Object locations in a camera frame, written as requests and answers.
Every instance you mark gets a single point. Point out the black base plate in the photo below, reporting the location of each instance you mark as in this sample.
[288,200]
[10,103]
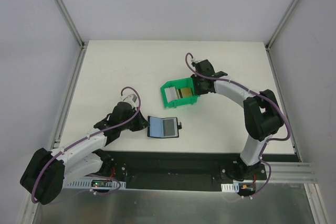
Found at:
[176,171]

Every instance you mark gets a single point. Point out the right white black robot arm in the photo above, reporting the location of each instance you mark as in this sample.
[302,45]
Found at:
[262,115]

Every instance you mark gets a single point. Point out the left white cable duct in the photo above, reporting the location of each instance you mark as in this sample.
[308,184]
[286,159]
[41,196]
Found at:
[95,183]

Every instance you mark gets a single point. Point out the gold credit card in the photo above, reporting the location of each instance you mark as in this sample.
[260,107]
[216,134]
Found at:
[184,92]

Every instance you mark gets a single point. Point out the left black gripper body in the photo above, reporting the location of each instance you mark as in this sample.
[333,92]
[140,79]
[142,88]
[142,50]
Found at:
[139,121]

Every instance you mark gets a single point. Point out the black leather card holder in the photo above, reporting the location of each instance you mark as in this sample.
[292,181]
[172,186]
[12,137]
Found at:
[163,127]

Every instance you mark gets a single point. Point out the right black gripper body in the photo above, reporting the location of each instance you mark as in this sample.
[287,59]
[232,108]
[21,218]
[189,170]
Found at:
[196,85]

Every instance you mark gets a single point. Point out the right white cable duct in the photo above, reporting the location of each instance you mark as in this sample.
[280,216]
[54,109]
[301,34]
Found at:
[230,188]

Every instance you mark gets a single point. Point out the green plastic bin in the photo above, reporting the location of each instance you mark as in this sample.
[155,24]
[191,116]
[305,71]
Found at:
[169,96]

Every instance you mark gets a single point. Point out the aluminium frame rail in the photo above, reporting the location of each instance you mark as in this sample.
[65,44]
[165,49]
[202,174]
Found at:
[292,173]

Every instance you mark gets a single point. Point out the white cable duct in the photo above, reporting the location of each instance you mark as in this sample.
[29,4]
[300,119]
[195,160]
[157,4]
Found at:
[95,183]
[230,188]

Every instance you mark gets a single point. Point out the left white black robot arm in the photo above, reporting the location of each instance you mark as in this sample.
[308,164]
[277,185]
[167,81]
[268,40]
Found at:
[49,171]

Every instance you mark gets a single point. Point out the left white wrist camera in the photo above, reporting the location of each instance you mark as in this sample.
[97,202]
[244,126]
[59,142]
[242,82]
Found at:
[131,99]

